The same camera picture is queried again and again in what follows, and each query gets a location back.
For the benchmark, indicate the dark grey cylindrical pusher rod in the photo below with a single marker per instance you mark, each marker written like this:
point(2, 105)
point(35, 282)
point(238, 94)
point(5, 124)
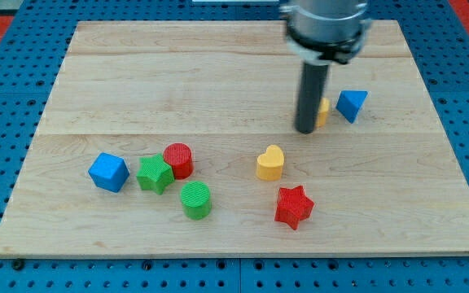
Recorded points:
point(312, 84)

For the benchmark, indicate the light wooden board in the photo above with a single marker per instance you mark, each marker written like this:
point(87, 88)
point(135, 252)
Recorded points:
point(387, 185)

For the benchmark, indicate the blue triangular prism block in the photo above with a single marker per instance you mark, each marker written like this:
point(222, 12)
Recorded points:
point(350, 103)

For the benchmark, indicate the green star block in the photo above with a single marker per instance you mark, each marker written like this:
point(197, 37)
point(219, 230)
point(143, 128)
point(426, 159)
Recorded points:
point(154, 174)

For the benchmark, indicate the green cylinder block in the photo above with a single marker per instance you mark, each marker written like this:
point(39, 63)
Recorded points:
point(196, 200)

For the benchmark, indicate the yellow block behind rod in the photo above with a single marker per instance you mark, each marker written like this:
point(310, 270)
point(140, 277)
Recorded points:
point(323, 112)

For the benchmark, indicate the red star block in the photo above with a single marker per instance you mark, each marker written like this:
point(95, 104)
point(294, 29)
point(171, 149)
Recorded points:
point(293, 206)

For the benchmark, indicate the blue cube block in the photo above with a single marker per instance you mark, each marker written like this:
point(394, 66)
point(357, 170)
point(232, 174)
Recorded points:
point(109, 172)

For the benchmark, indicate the red cylinder block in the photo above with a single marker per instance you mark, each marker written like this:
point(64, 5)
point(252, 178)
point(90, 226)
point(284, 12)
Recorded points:
point(179, 157)

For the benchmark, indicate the yellow heart block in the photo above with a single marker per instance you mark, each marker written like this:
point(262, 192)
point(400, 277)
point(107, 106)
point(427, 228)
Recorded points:
point(269, 165)

